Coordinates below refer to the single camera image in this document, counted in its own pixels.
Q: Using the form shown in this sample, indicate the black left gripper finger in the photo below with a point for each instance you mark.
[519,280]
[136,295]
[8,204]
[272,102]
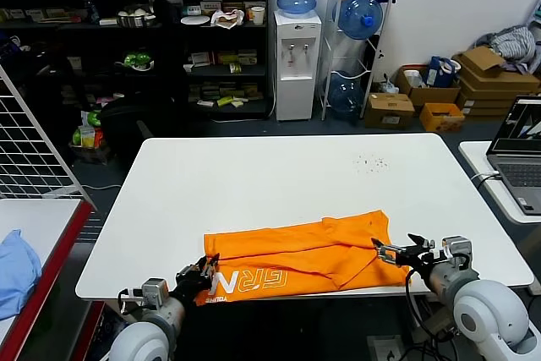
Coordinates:
[198,266]
[211,268]

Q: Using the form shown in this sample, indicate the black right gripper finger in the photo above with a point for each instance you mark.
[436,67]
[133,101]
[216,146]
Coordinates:
[422,244]
[386,253]

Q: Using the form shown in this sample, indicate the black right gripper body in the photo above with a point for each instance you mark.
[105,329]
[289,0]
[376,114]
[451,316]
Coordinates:
[420,260]

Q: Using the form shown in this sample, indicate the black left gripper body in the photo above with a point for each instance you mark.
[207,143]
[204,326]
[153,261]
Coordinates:
[186,285]

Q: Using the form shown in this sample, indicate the orange t-shirt white print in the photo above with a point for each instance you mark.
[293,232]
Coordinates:
[296,251]

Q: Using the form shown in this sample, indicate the grey striped clothes pile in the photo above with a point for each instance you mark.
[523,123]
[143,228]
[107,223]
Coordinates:
[511,42]

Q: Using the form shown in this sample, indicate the small dark crumbs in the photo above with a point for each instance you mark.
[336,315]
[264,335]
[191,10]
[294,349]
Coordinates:
[372,163]

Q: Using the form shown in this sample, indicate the white floor outlet box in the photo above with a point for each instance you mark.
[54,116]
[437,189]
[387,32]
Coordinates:
[384,350]

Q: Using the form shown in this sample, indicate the small white side table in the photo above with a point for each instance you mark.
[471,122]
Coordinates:
[473,158]

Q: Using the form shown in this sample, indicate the large white table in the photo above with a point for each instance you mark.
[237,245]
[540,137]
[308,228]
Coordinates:
[253,175]

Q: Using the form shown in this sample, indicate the grey open laptop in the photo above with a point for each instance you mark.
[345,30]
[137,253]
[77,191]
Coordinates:
[515,175]

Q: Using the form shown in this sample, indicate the orange cardboard box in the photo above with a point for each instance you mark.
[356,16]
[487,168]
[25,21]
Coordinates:
[441,122]

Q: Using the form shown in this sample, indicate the closed brown cardboard box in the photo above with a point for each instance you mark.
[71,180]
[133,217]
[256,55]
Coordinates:
[389,111]

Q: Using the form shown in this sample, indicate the open cardboard box with items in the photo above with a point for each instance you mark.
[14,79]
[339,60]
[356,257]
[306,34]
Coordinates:
[435,94]

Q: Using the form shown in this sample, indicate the stack of flat cardboard boxes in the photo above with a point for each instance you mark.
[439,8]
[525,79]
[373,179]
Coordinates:
[486,103]

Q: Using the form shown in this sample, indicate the blue water jug dark cap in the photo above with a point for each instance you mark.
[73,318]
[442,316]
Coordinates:
[344,96]

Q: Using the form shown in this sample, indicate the black office chair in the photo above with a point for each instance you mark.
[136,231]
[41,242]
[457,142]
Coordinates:
[127,120]

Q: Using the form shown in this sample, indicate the red edged white table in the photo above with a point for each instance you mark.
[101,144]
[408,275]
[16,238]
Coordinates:
[34,221]

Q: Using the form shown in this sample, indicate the basket of snack packs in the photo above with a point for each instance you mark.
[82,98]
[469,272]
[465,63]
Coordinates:
[89,137]

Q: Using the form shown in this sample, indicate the light blue cloth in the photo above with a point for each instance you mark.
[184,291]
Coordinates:
[17,272]

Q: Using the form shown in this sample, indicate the blue paper bag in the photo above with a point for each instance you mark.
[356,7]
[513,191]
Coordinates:
[437,71]

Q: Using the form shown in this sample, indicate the white water dispenser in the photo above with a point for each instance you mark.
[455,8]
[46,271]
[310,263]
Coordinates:
[296,94]

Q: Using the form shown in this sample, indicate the stacked cardboard boxes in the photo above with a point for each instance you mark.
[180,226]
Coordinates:
[503,75]

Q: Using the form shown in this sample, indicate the black shelf unit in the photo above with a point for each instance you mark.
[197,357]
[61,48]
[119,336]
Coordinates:
[228,72]

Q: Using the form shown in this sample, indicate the green fruits on plate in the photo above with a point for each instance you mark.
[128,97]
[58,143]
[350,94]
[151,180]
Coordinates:
[137,60]

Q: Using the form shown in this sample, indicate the white plate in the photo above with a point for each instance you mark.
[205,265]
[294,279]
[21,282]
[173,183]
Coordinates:
[194,20]

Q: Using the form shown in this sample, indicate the white plastic bag with food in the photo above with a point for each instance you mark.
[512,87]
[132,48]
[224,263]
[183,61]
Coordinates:
[226,18]

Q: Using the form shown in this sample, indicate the metal bowl with eggs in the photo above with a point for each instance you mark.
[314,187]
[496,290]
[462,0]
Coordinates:
[133,20]

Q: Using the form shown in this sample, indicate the white paper cup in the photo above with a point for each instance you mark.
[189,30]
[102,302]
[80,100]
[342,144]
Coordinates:
[258,16]

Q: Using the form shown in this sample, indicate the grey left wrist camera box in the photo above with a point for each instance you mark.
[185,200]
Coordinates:
[154,292]

